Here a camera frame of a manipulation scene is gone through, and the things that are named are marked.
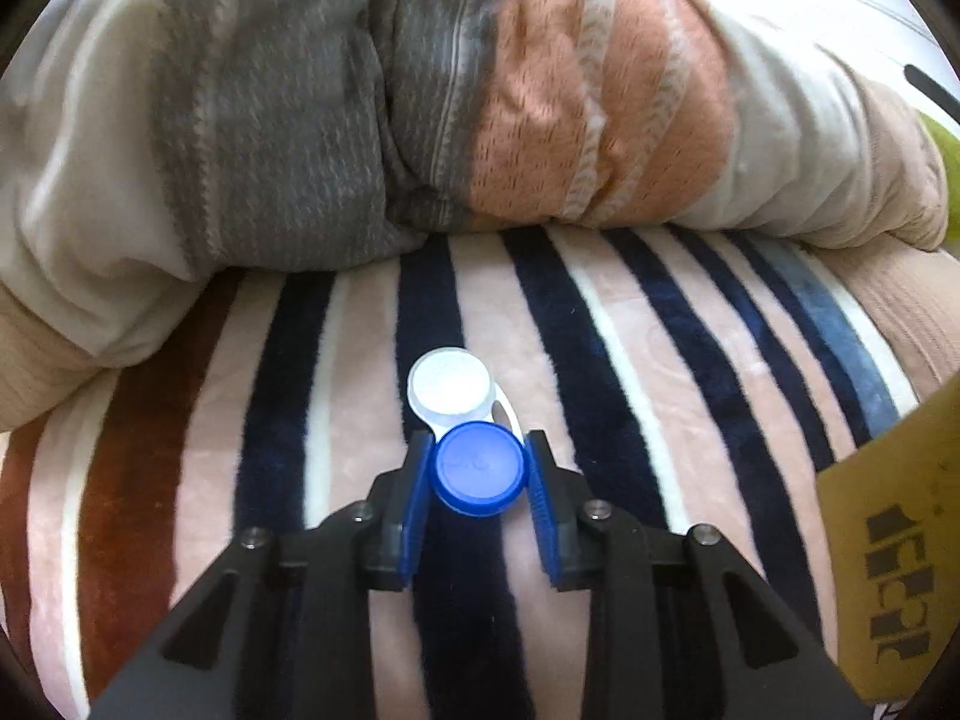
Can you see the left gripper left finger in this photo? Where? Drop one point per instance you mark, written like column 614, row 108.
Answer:
column 279, row 625

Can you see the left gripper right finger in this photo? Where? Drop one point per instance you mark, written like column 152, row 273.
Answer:
column 681, row 626

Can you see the brown cardboard box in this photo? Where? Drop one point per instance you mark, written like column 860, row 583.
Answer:
column 890, row 512

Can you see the blue white contact lens case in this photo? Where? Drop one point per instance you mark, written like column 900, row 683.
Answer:
column 479, row 466

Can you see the striped fleece blanket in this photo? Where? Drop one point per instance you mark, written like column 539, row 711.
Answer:
column 690, row 378

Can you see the pink ribbed pillow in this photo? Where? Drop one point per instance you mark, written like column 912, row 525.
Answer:
column 912, row 298

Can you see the striped pink grey duvet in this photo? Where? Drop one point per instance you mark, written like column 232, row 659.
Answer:
column 148, row 144

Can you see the green plush pillow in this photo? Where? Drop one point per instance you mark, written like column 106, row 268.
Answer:
column 949, row 150

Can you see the white bed headboard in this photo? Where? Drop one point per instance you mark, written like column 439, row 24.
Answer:
column 885, row 40

